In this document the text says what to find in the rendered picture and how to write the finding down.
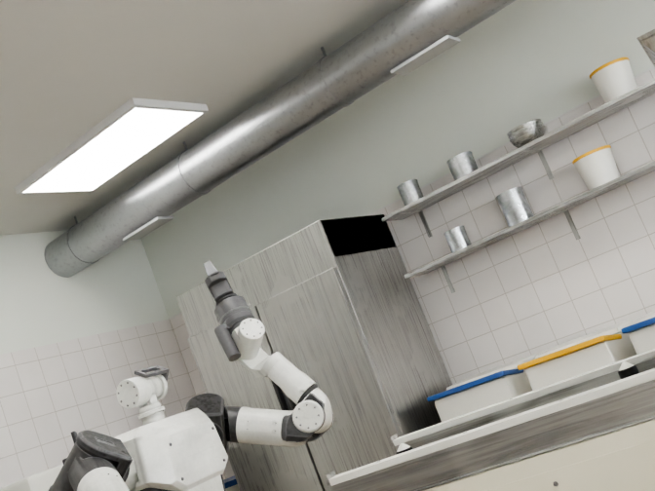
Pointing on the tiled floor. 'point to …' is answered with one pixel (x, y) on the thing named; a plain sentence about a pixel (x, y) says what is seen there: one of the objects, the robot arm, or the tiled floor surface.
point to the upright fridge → (326, 349)
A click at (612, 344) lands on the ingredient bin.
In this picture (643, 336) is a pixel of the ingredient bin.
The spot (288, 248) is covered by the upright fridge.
